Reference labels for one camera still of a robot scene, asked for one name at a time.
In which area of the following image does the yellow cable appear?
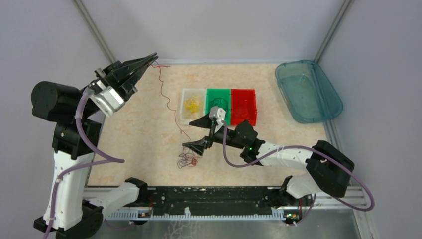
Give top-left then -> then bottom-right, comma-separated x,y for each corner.
184,96 -> 204,115

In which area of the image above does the aluminium frame rail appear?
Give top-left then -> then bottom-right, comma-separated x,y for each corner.
82,185 -> 367,212

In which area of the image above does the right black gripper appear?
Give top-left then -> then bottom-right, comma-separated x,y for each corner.
183,111 -> 245,156

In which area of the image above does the white plastic bin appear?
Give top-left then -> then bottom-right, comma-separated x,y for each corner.
179,88 -> 206,125

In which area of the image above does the teal transparent tub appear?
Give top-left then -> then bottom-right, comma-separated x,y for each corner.
275,60 -> 343,124

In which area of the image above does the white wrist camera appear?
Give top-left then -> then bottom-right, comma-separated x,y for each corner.
87,81 -> 125,117
209,106 -> 226,128

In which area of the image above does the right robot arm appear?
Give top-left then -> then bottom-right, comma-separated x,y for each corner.
182,116 -> 354,205

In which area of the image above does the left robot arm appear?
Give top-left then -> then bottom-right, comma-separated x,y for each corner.
31,53 -> 158,239

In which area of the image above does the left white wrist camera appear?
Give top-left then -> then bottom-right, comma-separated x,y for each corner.
87,81 -> 125,117

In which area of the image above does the green plastic bin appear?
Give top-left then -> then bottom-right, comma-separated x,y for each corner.
205,88 -> 231,126

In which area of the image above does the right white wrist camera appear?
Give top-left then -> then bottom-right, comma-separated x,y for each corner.
209,106 -> 226,128

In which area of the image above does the white toothed cable duct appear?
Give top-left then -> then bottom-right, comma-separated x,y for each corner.
106,208 -> 286,221

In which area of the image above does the red plastic bin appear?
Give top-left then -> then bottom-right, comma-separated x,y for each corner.
230,89 -> 257,126

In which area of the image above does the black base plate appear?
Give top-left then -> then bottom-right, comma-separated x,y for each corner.
128,186 -> 312,216

